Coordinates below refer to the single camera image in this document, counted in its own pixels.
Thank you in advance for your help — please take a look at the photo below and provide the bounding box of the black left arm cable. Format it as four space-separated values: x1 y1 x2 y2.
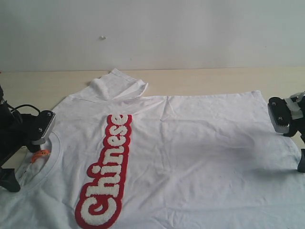
8 104 41 116

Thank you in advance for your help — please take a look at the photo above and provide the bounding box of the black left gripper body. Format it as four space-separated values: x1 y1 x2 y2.
0 100 41 165

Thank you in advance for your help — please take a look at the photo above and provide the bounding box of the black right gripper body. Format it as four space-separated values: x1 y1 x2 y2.
284 95 305 142

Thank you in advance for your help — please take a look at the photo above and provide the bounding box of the white t-shirt red lettering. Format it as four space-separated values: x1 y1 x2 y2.
0 69 305 229

